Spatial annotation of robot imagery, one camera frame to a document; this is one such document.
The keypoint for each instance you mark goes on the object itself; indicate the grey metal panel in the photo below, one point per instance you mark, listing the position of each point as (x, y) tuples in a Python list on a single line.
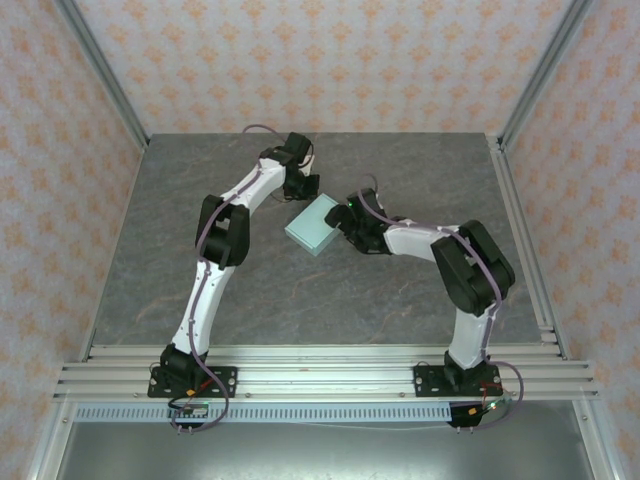
[(320, 452)]

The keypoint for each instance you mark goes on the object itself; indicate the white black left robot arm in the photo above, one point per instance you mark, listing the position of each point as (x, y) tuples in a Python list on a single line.
[(205, 300)]

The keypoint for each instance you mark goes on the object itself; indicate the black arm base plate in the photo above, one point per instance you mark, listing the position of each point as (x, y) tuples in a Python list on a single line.
[(425, 382), (225, 380)]

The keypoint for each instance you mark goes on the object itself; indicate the small circuit board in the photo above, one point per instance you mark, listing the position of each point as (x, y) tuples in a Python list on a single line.
[(492, 406), (190, 410)]

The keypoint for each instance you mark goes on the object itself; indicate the aluminium frame post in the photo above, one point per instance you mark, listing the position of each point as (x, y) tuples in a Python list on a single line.
[(102, 75), (547, 75)]

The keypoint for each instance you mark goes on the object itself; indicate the aluminium side rail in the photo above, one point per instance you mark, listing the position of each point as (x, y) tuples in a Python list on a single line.
[(525, 240)]

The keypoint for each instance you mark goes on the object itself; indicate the aluminium frame strut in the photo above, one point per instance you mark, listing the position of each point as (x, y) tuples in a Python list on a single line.
[(50, 445), (595, 445)]

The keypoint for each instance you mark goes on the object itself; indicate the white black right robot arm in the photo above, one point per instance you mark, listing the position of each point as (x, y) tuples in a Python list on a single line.
[(470, 340)]

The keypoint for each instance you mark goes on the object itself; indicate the mint green paper box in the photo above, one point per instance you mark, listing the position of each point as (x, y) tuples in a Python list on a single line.
[(310, 225)]

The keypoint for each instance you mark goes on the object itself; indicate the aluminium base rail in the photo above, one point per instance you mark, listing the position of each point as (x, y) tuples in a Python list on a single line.
[(325, 372)]

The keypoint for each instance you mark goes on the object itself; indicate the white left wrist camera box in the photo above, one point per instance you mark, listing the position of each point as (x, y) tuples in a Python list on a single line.
[(310, 163)]

